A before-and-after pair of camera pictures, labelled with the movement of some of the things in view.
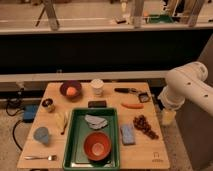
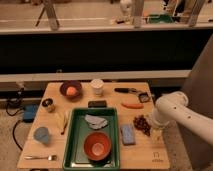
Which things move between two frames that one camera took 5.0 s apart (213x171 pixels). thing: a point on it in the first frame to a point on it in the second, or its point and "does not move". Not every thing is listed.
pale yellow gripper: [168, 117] to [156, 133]
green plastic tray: [75, 158] does not move
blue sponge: [128, 134] does not move
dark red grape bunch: [141, 123] does not move
